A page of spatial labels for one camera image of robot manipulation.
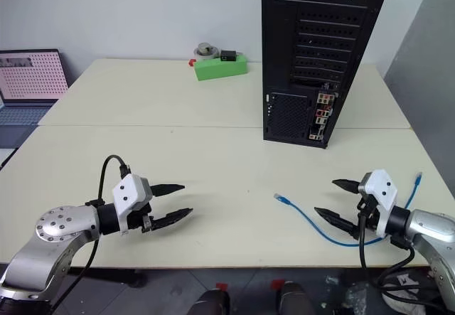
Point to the small red object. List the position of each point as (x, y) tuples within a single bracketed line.
[(192, 62)]

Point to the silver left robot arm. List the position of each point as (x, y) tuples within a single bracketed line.
[(60, 224)]

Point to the black computer tower case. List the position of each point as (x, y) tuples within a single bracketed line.
[(284, 45)]

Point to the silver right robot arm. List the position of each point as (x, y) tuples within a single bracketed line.
[(426, 229)]

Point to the dark rounded shape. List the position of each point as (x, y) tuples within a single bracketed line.
[(211, 302), (295, 299)]

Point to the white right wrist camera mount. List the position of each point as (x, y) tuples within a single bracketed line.
[(382, 190)]

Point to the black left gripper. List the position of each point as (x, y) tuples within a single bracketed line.
[(138, 219)]

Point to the grey partition panel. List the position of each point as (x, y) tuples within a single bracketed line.
[(426, 80)]

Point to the green block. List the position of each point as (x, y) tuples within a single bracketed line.
[(217, 69)]

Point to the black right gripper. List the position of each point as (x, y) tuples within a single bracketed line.
[(368, 215)]

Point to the laptop with pink screen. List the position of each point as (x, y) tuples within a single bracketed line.
[(32, 77)]

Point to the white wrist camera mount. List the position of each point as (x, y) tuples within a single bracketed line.
[(128, 190), (382, 190)]

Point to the small black device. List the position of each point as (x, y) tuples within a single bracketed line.
[(228, 55)]

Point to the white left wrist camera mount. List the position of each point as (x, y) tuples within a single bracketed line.
[(128, 190)]

